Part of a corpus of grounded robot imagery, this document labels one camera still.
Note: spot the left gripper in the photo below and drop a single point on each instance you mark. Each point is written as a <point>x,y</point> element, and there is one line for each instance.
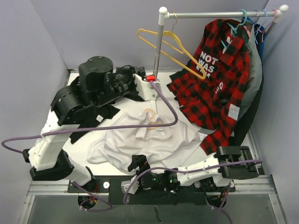
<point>130,71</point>

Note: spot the teal hanger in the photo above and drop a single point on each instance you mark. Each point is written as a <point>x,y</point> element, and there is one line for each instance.
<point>233,30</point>

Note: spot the black hanging garment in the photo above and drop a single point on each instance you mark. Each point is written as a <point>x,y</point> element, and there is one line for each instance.
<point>244,124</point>

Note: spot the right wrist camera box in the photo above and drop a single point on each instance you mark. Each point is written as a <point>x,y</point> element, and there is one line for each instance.
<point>125,186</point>

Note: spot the red black plaid shirt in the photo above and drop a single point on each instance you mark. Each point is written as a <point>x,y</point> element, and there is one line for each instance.
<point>214,102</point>

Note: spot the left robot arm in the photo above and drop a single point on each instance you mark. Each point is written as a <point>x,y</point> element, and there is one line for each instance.
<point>75,109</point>

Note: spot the blue garment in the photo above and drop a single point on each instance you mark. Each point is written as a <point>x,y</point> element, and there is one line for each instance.
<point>260,35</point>

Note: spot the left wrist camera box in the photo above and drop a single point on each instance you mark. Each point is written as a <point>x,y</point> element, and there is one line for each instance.
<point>144,88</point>

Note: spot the white shirt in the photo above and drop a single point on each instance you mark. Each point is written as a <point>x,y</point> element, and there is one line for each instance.
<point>168,146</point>

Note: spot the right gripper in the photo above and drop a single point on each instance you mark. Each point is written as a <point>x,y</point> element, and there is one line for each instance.
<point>141,159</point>

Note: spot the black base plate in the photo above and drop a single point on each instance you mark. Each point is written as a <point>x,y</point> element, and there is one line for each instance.
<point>206,193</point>

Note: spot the grey garment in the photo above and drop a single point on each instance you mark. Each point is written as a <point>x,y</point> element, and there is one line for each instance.
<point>255,73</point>

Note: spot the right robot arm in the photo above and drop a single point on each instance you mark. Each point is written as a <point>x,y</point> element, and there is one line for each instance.
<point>226,164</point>

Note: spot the pink hanger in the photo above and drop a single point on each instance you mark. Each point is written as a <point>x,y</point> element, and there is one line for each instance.
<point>268,26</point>

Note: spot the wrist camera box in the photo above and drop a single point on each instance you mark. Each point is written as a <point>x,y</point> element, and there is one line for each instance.
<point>125,186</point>
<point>144,88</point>

